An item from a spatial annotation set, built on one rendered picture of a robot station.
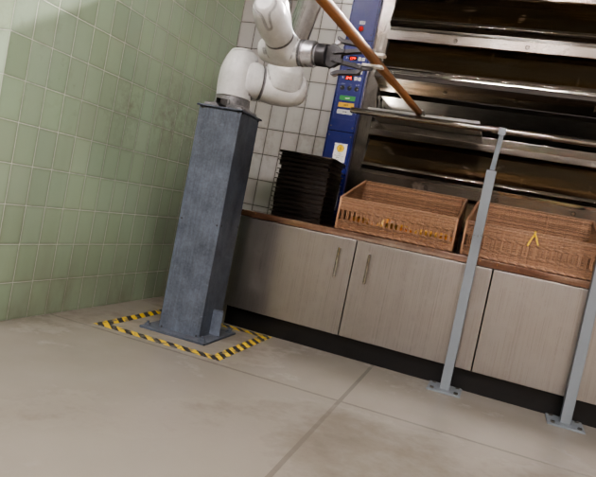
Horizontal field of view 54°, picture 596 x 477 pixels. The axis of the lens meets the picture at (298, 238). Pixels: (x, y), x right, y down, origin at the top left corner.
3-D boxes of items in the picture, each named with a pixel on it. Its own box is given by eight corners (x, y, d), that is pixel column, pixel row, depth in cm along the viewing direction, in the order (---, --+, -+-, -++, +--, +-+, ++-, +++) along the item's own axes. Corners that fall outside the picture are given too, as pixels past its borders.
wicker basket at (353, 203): (354, 229, 322) (363, 179, 321) (458, 251, 306) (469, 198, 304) (331, 227, 276) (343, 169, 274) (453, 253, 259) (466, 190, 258)
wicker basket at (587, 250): (465, 252, 304) (477, 200, 302) (584, 276, 284) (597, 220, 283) (457, 254, 258) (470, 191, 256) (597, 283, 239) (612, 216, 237)
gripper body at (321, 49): (323, 45, 203) (347, 47, 200) (317, 70, 204) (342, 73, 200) (315, 38, 196) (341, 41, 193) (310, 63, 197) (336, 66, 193)
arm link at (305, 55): (303, 69, 206) (319, 71, 204) (293, 61, 198) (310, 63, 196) (308, 44, 206) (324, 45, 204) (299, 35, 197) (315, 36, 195)
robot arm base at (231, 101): (198, 101, 250) (201, 88, 250) (220, 113, 271) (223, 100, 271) (236, 107, 245) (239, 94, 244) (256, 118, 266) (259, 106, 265)
